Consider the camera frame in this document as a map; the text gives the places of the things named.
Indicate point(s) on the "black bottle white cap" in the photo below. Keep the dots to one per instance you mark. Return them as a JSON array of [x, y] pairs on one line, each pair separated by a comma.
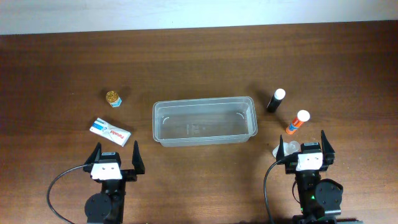
[[276, 100]]

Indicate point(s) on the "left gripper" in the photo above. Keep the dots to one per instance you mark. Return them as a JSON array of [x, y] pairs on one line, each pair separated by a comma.
[[129, 175]]

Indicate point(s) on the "white clear-capped bottle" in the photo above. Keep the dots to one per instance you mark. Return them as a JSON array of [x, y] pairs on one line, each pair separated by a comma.
[[291, 147]]

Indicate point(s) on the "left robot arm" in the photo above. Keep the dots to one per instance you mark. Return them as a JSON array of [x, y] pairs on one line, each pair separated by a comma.
[[107, 206]]

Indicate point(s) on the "white Panadol box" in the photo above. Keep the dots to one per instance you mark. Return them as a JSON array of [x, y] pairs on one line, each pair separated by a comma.
[[110, 132]]

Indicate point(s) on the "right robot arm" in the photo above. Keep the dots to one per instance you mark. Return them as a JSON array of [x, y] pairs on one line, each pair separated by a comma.
[[319, 199]]

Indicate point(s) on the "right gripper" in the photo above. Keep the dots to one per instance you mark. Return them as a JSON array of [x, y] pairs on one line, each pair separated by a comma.
[[328, 158]]

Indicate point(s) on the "small gold-lidded jar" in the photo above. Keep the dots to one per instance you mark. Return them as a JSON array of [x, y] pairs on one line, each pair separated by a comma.
[[113, 99]]

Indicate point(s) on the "clear plastic container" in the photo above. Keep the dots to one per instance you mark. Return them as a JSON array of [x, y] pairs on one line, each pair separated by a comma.
[[204, 121]]

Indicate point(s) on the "orange tube white cap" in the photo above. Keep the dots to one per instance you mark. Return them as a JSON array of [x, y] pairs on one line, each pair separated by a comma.
[[302, 117]]

